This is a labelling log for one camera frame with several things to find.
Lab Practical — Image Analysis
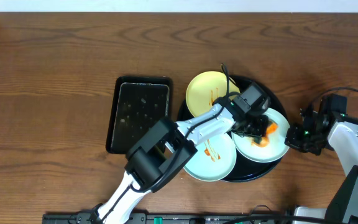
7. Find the orange green scrub sponge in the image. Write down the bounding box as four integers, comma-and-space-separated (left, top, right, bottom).
251, 121, 278, 147

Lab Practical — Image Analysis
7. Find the light blue plate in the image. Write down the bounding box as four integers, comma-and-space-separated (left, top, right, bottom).
231, 108, 290, 163
184, 134, 237, 182

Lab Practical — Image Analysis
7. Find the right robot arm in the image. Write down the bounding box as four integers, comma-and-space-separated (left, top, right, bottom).
285, 111, 358, 223

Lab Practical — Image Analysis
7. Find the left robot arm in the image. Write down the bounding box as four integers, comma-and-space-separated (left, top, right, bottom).
94, 101, 268, 223

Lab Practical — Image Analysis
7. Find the black round serving tray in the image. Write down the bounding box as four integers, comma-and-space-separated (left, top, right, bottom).
176, 75, 289, 183

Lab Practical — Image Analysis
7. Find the yellow dirty plate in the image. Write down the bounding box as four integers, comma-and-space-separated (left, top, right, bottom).
185, 71, 227, 117

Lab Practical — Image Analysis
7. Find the black rectangular water tray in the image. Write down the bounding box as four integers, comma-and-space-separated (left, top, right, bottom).
106, 75, 173, 154

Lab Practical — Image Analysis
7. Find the light blue plate front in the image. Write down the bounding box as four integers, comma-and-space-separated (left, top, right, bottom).
184, 134, 237, 182

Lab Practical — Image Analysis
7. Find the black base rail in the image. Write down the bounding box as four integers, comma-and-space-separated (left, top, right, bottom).
41, 212, 358, 224

